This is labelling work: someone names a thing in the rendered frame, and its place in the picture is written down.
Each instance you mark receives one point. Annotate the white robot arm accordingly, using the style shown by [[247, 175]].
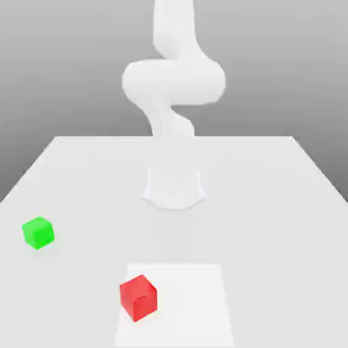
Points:
[[174, 81]]

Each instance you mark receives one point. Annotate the small red cube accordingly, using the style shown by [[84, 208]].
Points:
[[138, 297]]

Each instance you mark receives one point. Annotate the small green cube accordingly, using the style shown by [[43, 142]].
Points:
[[38, 233]]

